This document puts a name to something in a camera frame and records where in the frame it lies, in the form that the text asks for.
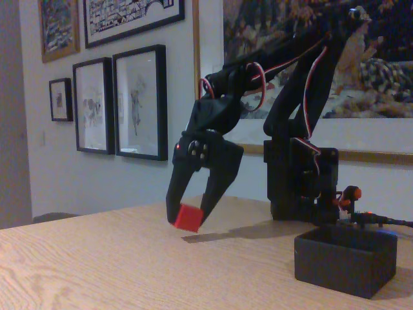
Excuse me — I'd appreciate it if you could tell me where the red cube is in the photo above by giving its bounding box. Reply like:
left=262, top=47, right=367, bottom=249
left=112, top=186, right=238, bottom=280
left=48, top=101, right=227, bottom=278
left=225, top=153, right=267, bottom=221
left=174, top=203, right=205, bottom=234

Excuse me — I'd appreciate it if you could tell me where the black box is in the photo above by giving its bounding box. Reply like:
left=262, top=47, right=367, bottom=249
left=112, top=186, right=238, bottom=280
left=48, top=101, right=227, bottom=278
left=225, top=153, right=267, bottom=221
left=294, top=225, right=398, bottom=298

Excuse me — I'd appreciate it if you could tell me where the tall black framed drawing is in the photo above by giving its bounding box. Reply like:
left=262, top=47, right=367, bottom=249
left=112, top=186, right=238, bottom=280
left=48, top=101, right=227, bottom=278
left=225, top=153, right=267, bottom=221
left=112, top=44, right=169, bottom=161

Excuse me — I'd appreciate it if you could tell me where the medium black framed drawing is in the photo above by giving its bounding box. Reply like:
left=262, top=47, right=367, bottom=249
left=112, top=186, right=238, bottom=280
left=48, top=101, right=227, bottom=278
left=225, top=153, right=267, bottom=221
left=72, top=57, right=116, bottom=156

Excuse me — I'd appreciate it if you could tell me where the dark chair back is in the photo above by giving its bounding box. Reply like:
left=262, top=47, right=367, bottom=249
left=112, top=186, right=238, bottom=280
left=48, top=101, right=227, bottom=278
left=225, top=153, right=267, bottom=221
left=33, top=212, right=83, bottom=224

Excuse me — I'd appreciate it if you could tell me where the small controller board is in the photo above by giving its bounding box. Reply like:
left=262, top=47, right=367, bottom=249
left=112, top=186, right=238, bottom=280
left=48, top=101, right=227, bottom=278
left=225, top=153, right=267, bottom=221
left=337, top=209, right=390, bottom=233

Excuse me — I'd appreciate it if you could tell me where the black clamp with orange knobs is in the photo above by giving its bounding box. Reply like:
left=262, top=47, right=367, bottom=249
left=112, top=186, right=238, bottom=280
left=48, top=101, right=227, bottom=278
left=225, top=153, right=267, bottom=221
left=334, top=185, right=363, bottom=211

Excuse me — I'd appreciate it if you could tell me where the black framed cityscape print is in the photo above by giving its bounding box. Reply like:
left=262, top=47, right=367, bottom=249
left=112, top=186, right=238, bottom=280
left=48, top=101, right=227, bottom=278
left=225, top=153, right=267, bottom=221
left=83, top=0, right=186, bottom=50

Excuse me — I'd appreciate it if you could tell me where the small black framed picture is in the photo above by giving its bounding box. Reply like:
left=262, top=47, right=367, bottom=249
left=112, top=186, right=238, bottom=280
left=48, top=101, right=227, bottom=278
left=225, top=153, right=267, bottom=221
left=48, top=77, right=74, bottom=123

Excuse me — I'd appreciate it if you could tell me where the large gold framed painting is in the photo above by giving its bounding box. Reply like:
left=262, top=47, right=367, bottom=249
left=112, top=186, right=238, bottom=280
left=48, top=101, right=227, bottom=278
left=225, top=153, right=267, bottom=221
left=192, top=0, right=413, bottom=166

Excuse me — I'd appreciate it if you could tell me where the wood framed colourful painting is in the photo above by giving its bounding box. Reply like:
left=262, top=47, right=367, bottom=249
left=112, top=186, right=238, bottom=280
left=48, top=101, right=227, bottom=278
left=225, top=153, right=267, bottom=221
left=37, top=0, right=81, bottom=64

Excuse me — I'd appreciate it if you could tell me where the red white wrist servo cable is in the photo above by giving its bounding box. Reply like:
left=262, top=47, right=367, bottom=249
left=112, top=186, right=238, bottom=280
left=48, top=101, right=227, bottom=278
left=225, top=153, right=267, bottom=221
left=199, top=77, right=217, bottom=101

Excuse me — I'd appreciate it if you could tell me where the red white elbow servo cable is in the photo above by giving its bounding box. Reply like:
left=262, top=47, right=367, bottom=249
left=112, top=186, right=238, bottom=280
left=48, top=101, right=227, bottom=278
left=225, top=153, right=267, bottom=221
left=245, top=31, right=333, bottom=112

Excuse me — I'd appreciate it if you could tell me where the red white base servo cable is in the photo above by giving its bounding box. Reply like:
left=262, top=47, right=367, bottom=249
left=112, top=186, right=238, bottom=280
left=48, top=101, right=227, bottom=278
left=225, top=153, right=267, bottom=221
left=289, top=45, right=330, bottom=201

